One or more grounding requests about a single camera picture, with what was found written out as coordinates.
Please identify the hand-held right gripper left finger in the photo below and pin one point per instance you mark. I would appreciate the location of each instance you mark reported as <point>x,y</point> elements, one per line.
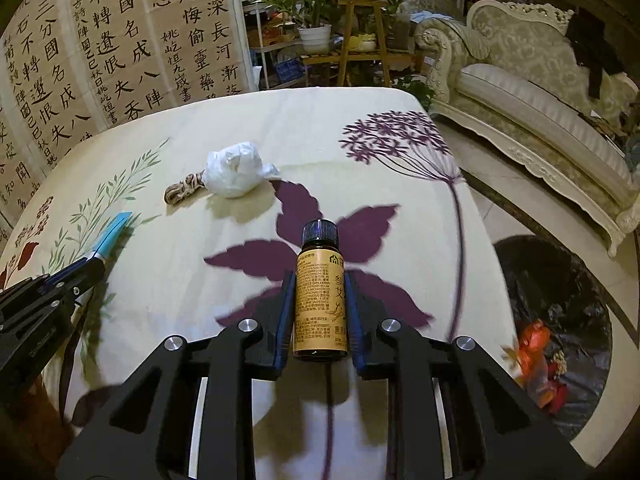
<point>286,310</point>

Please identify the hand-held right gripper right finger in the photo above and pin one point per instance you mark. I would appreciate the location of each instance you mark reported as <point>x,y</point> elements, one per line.
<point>351,310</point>

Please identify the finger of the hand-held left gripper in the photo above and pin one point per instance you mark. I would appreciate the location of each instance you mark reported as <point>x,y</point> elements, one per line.
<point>114,235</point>
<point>45,305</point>

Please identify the brown glass bottle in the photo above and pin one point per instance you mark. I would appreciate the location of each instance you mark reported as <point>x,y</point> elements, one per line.
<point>320,300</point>

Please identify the red wrapper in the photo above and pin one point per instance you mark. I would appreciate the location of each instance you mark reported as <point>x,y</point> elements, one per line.
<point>534,341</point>

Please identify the trash bin with black bag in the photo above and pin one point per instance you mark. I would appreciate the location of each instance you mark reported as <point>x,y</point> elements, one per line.
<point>550,280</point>

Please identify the cream floral tablecloth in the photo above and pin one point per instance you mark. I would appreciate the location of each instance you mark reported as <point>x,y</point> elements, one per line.
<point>200,240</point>

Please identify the white crumpled plastic bag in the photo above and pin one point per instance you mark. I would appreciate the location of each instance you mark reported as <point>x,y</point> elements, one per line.
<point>235,170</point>

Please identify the calligraphy folding screen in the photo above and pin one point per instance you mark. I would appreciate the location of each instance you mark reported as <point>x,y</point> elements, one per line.
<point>100,35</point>

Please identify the small leafy green plant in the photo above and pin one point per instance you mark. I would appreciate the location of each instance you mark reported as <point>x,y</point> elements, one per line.
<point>417,91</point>

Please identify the ornate white sofa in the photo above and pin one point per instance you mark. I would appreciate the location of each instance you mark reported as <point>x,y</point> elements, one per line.
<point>525,110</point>

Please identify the yellow planter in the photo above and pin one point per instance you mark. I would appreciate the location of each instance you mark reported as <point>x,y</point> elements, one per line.
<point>362,42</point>

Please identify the white plant pot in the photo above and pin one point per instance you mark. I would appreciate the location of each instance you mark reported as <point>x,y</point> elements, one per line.
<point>315,39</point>

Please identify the wooden plant stand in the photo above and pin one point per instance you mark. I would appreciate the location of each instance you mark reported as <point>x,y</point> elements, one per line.
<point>344,35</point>

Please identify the black jacket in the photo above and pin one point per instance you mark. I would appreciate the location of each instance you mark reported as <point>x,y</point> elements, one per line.
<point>585,40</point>

